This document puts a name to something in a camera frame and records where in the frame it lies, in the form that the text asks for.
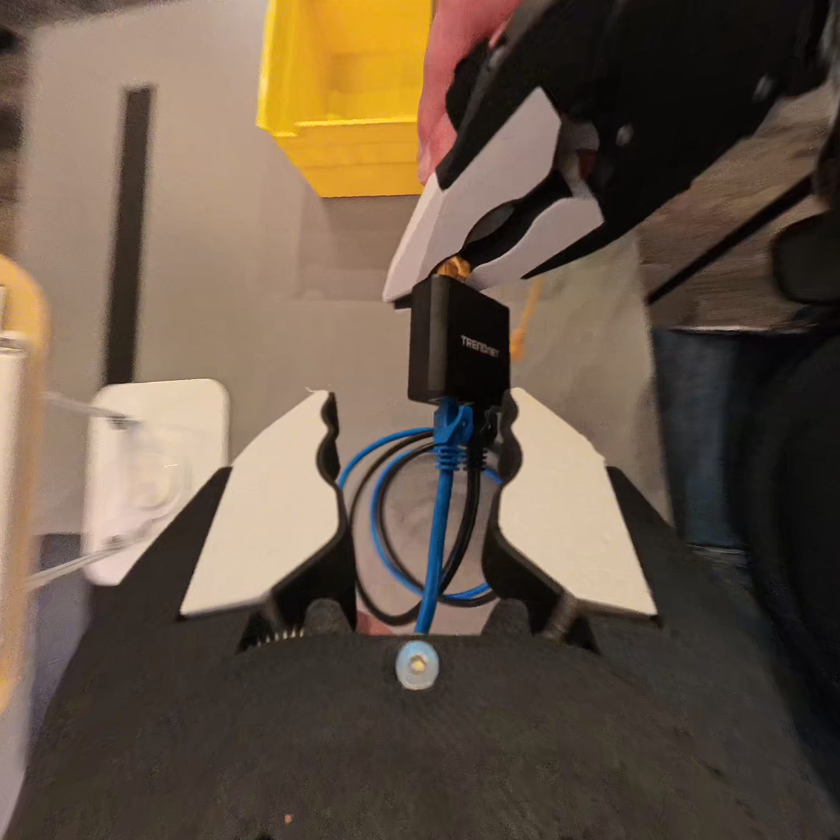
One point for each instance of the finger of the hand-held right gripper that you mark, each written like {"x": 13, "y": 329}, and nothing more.
{"x": 459, "y": 197}
{"x": 551, "y": 229}

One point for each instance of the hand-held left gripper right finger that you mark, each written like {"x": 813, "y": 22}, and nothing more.
{"x": 577, "y": 525}

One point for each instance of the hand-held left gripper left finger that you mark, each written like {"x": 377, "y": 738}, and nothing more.
{"x": 262, "y": 525}

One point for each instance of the black network adapter box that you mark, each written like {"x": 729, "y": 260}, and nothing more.
{"x": 453, "y": 341}

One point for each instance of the yellow plastic bin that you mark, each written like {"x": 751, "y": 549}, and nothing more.
{"x": 341, "y": 98}

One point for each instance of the person's right hand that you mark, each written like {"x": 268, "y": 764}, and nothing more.
{"x": 439, "y": 79}

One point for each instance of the person's leg in jeans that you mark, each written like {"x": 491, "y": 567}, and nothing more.
{"x": 702, "y": 426}

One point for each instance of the black tape strip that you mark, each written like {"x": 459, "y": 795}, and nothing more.
{"x": 131, "y": 229}

